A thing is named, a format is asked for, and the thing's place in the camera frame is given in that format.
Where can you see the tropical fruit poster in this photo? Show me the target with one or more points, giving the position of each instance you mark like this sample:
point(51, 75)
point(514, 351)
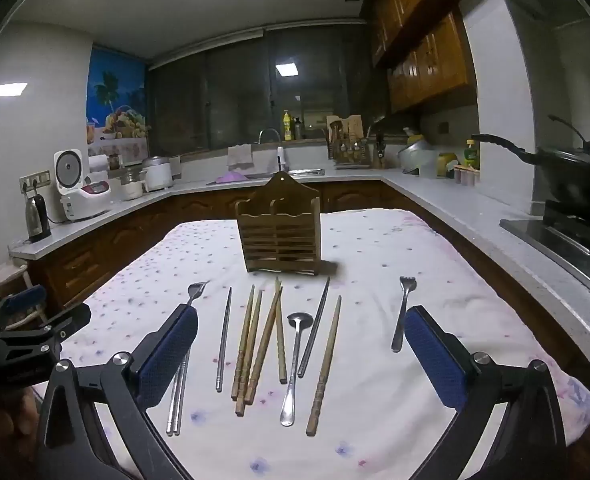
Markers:
point(116, 106)

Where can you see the steel chopstick middle left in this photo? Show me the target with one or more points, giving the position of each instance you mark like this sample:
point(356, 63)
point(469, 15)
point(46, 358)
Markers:
point(223, 343)

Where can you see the white round cooker pot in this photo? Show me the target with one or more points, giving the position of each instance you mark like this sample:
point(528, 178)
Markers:
point(156, 172)

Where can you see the steel chopstick dark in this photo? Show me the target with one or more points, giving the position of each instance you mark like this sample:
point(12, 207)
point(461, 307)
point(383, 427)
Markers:
point(314, 330)

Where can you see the small white steel pot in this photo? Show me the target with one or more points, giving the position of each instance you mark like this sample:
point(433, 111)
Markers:
point(131, 184)

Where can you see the steel chopstick pair left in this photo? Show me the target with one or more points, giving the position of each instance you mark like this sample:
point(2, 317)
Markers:
point(173, 426)

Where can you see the purple basin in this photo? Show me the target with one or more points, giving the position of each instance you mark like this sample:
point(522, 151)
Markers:
point(230, 177)

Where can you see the gas stove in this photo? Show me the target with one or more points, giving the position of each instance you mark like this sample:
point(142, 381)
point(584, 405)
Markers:
point(562, 234)

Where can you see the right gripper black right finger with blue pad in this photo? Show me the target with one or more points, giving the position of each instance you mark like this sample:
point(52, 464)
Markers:
point(530, 442)

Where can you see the upper wooden cabinets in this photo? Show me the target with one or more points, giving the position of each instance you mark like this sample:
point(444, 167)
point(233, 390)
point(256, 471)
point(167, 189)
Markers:
point(420, 54)

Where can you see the green soda bottle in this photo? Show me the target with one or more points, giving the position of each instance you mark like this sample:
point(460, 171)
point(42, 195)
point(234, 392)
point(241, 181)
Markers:
point(471, 155)

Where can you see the steel spork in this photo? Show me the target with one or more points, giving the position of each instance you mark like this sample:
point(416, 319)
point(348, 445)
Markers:
point(408, 284)
point(195, 290)

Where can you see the dish rack with utensils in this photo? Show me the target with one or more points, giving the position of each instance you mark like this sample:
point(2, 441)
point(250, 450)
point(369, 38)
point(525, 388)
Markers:
point(347, 143)

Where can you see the white rice cooker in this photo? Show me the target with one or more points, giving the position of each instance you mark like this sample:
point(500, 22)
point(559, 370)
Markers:
point(81, 197)

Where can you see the yellow bottle on windowsill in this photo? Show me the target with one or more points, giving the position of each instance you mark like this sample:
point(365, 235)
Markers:
point(287, 126)

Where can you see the black wok with handle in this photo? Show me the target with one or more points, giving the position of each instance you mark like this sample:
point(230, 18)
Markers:
point(567, 170)

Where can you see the floral white tablecloth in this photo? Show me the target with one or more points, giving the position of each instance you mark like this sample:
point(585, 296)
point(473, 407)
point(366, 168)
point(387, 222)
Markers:
point(380, 414)

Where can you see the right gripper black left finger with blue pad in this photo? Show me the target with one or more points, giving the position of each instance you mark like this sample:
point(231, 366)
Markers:
point(72, 443)

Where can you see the steel spork left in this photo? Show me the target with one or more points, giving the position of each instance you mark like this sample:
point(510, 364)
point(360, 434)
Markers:
point(195, 290)

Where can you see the grey dish towel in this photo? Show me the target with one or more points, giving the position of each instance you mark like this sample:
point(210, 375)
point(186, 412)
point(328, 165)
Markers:
point(240, 156)

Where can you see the kitchen faucet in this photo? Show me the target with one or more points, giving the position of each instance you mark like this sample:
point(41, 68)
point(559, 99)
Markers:
point(268, 136)

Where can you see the steel mixing bowl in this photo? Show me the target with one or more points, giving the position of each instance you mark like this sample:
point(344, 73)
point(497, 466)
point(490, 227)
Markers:
point(418, 158)

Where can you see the steel spork right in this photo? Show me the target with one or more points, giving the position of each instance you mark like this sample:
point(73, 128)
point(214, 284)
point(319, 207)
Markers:
point(408, 284)

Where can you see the wooden utensil holder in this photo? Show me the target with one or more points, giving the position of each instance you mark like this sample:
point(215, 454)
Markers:
point(280, 227)

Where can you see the steel spoon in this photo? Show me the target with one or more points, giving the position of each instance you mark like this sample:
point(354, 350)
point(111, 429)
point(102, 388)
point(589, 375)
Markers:
point(300, 321)

